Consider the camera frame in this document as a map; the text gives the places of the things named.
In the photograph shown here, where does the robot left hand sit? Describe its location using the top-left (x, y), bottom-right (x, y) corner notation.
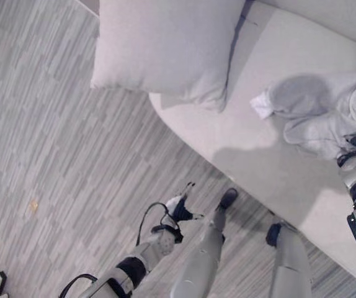
top-left (164, 182), bottom-right (205, 223)

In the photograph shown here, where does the light grey garment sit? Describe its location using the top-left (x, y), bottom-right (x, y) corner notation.
top-left (267, 45), bottom-right (356, 161)

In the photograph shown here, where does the cream white fabric sofa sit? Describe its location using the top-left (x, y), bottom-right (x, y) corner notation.
top-left (148, 0), bottom-right (356, 288)

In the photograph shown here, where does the dark robot left foot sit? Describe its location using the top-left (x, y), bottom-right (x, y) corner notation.
top-left (219, 187), bottom-right (239, 210)

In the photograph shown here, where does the dark robot foot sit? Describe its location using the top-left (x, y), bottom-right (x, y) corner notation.
top-left (219, 187), bottom-right (239, 210)
top-left (265, 222), bottom-right (283, 246)

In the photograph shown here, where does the silver robot left leg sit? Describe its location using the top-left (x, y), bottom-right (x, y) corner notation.
top-left (170, 204), bottom-right (228, 298)

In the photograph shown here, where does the silver robot leg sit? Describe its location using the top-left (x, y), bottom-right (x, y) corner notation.
top-left (272, 222), bottom-right (313, 298)
top-left (170, 204), bottom-right (228, 298)

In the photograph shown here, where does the dark robot right foot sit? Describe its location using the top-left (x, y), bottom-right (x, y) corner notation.
top-left (265, 222), bottom-right (283, 246)

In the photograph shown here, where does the white crumpled cloth piece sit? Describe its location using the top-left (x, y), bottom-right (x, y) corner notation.
top-left (249, 88), bottom-right (275, 120)

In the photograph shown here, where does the silver robot right leg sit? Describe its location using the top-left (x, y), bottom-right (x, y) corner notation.
top-left (272, 222), bottom-right (313, 298)

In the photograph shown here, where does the white square throw pillow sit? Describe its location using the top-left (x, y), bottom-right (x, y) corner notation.
top-left (90, 0), bottom-right (247, 113)

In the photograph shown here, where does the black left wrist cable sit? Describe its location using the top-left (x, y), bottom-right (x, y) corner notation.
top-left (136, 201), bottom-right (170, 248)

